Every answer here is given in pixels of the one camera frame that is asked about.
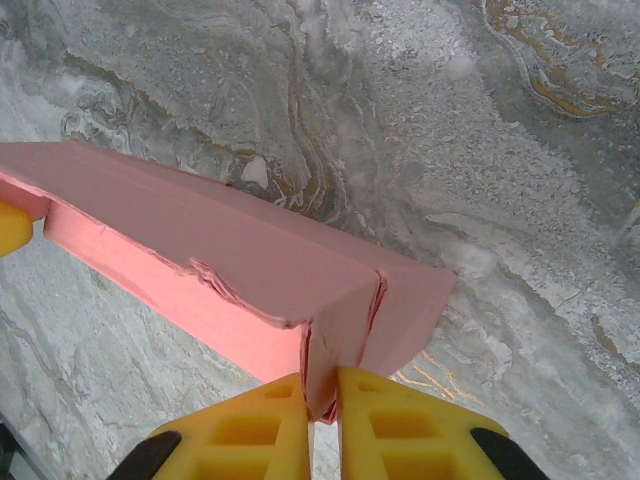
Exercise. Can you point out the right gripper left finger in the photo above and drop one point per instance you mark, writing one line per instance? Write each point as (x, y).
(290, 450)

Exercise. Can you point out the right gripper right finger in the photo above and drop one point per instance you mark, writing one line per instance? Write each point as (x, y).
(360, 450)

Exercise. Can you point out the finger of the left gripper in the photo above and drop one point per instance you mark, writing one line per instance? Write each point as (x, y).
(12, 230)

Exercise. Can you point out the pink paper box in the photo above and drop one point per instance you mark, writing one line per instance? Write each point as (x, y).
(250, 260)

